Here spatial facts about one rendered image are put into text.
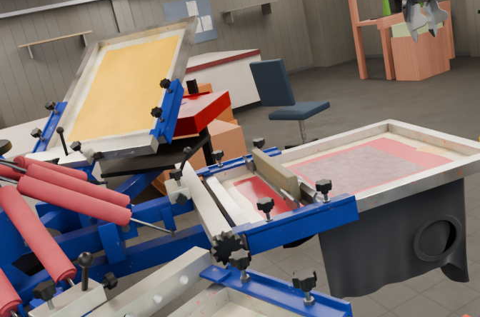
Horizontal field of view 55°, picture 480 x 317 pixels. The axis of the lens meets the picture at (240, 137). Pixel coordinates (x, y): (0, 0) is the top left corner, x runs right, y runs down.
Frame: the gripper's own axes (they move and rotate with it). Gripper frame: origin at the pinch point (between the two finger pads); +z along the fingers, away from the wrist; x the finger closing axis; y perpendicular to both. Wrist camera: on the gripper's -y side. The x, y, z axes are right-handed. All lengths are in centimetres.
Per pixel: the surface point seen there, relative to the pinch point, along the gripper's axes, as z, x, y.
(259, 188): 40, -37, -41
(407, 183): 37.1, -12.3, 0.9
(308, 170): 40, -18, -40
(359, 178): 40.4, -12.1, -19.7
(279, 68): 39, 121, -300
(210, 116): 31, -15, -134
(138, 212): 32, -76, -37
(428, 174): 36.9, -5.0, 1.3
